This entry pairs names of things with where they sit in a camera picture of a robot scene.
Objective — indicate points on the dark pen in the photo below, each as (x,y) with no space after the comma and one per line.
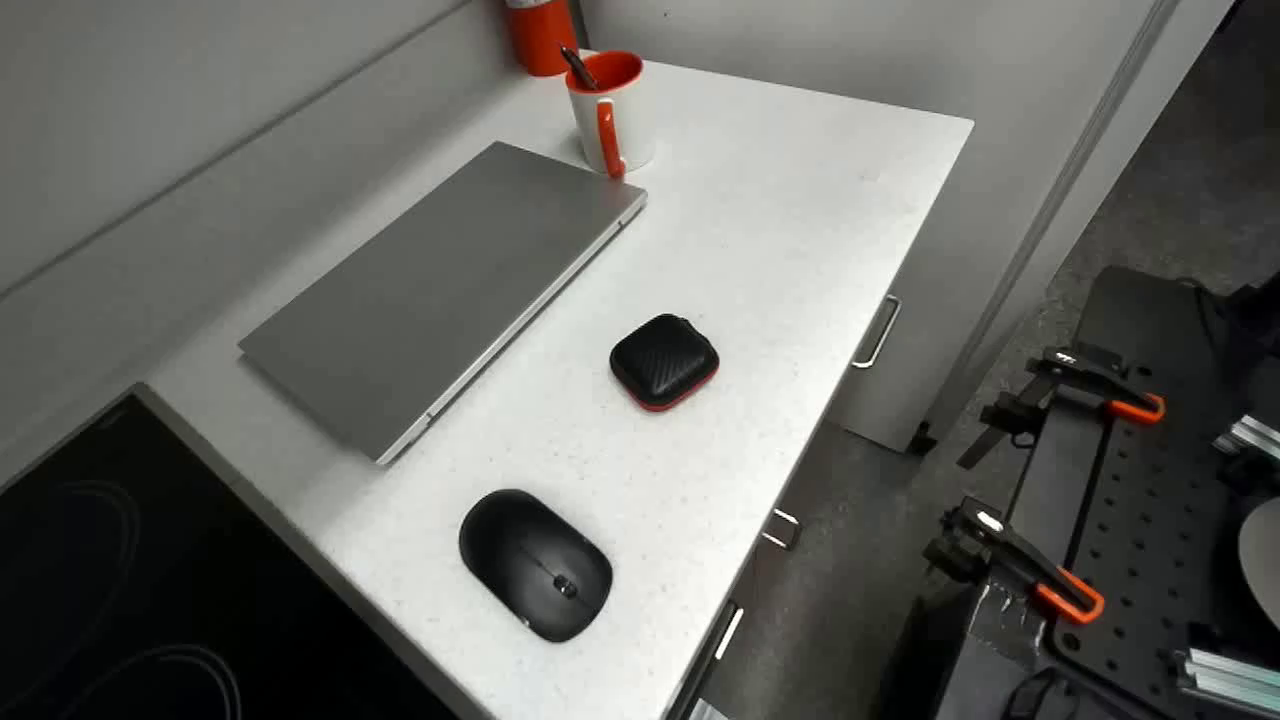
(579,67)

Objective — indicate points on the grey round robot base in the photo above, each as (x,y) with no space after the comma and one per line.
(1266,562)

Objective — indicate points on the black case red edge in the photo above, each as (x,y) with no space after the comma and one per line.
(665,362)

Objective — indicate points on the grey closed laptop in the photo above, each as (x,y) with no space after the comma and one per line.
(446,295)

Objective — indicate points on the black computer mouse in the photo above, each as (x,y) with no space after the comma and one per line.
(535,567)

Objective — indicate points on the aluminium profile bar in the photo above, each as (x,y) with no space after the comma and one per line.
(1254,439)
(1233,677)

